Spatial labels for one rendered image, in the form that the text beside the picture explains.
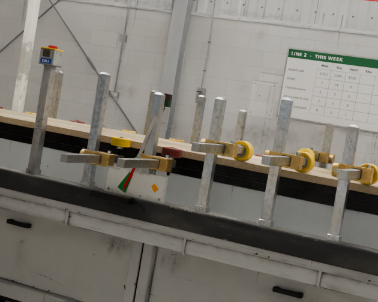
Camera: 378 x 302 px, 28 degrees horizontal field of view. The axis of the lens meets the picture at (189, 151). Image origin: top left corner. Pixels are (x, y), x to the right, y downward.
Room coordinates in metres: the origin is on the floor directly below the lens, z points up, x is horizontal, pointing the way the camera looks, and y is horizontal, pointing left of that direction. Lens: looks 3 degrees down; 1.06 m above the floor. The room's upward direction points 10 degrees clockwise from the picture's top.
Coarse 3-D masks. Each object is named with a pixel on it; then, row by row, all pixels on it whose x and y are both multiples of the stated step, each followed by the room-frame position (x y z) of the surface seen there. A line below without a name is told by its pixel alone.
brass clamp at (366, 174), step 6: (336, 162) 2.61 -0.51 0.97; (336, 168) 2.58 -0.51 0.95; (342, 168) 2.58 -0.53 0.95; (348, 168) 2.57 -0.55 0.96; (354, 168) 2.56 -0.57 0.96; (360, 168) 2.56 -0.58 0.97; (366, 168) 2.55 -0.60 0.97; (336, 174) 2.59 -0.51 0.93; (366, 174) 2.55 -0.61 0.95; (372, 174) 2.56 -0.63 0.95; (354, 180) 2.56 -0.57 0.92; (360, 180) 2.55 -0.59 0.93; (366, 180) 2.55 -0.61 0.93; (372, 180) 2.58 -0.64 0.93
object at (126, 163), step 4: (120, 160) 2.59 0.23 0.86; (124, 160) 2.58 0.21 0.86; (128, 160) 2.61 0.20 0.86; (132, 160) 2.63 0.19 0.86; (136, 160) 2.66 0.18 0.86; (140, 160) 2.69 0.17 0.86; (144, 160) 2.72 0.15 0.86; (148, 160) 2.75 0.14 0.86; (152, 160) 2.79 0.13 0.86; (156, 160) 2.82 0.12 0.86; (120, 164) 2.59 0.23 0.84; (124, 164) 2.58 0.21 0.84; (128, 164) 2.61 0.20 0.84; (132, 164) 2.64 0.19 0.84; (136, 164) 2.67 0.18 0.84; (140, 164) 2.70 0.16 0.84; (144, 164) 2.73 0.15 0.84; (148, 164) 2.76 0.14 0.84; (152, 164) 2.79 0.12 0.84; (156, 164) 2.82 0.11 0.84; (172, 164) 2.96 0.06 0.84
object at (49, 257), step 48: (0, 144) 3.39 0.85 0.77; (48, 144) 3.30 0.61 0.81; (192, 192) 3.02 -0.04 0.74; (240, 192) 2.95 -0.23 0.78; (288, 192) 2.87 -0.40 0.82; (0, 240) 3.40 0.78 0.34; (48, 240) 3.31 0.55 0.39; (96, 240) 3.22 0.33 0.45; (0, 288) 3.35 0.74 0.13; (48, 288) 3.29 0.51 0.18; (96, 288) 3.20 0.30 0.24; (144, 288) 3.08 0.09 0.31; (192, 288) 3.03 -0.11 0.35; (240, 288) 2.96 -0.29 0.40; (288, 288) 2.88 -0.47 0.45
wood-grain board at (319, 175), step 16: (0, 112) 3.73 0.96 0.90; (16, 112) 4.07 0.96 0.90; (48, 128) 3.29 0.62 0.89; (64, 128) 3.25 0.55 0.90; (80, 128) 3.45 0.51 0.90; (160, 144) 3.20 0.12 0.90; (176, 144) 3.44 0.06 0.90; (224, 160) 2.97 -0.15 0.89; (256, 160) 3.24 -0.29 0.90; (288, 176) 2.87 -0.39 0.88; (304, 176) 2.84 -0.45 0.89; (320, 176) 2.84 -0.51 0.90; (368, 192) 2.75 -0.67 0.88
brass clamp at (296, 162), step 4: (268, 152) 2.69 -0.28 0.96; (272, 152) 2.68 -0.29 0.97; (276, 152) 2.67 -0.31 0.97; (280, 152) 2.67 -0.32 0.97; (288, 156) 2.65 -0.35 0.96; (292, 156) 2.65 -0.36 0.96; (296, 156) 2.64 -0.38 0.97; (300, 156) 2.64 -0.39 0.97; (292, 160) 2.65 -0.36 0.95; (296, 160) 2.64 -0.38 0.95; (300, 160) 2.64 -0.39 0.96; (292, 164) 2.65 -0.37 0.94; (296, 164) 2.64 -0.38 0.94; (300, 164) 2.65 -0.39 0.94; (292, 168) 2.64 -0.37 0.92; (296, 168) 2.64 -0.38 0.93; (300, 168) 2.66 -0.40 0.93
